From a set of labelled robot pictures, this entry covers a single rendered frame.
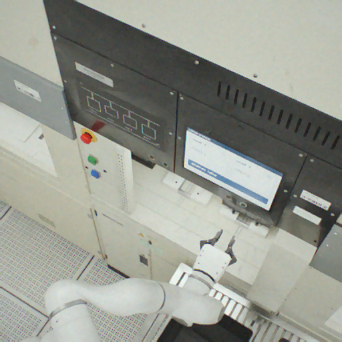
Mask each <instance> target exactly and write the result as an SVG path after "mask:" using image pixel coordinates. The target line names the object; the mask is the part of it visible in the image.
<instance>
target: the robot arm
mask: <svg viewBox="0 0 342 342"><path fill-rule="evenodd" d="M222 232H223V229H221V231H220V232H218V233H217V234H216V236H215V237H214V238H212V239H208V240H201V241H200V242H199V244H200V253H199V254H198V256H197V258H196V261H195V263H194V266H193V268H192V271H193V272H192V273H190V274H189V275H188V279H187V281H186V282H185V284H184V285H183V287H179V286H177V285H173V284H171V283H164V282H160V281H151V280H147V279H138V278H130V279H124V280H121V281H118V282H116V283H112V284H110V285H92V284H89V283H85V282H81V281H77V280H73V279H62V280H58V281H55V282H54V283H53V284H51V285H50V286H49V288H48V289H47V291H46V293H45V296H44V303H45V306H46V309H47V314H48V315H49V319H50V321H51V326H52V328H53V330H51V331H49V332H48V333H46V334H45V335H44V336H43V337H42V338H41V337H36V336H31V337H25V338H24V339H23V340H21V341H20V342H101V339H100V335H99V333H98V330H97V328H96V325H95V322H94V320H93V317H92V316H91V314H90V311H89V309H88V305H87V304H88V303H93V304H94V305H95V306H97V307H98V308H99V309H101V310H103V311H105V312H107V313H110V314H113V315H116V316H129V315H133V314H137V313H141V314H167V315H170V316H171V317H172V318H173V319H174V320H176V321H177V322H178V323H179V324H181V325H185V326H187V327H191V326H192V324H193V323H196V324H201V325H213V324H216V323H217V322H219V321H220V320H221V319H222V317H223V315H224V305H223V303H222V302H221V301H220V300H218V299H216V298H214V297H211V296H209V294H210V291H211V289H212V288H213V286H214V284H217V282H218V281H219V280H220V278H221V277H222V275H223V274H224V272H225V270H226V268H227V267H228V266H230V265H233V264H234V263H236V262H237V258H236V257H235V255H234V253H233V250H232V247H233V246H234V243H235V241H236V240H235V236H233V237H232V239H231V240H230V241H229V243H228V246H227V249H226V250H225V251H224V252H222V251H221V250H219V249H217V248H214V243H216V242H218V240H219V238H220V237H221V235H222ZM231 258H232V260H230V259H231Z"/></svg>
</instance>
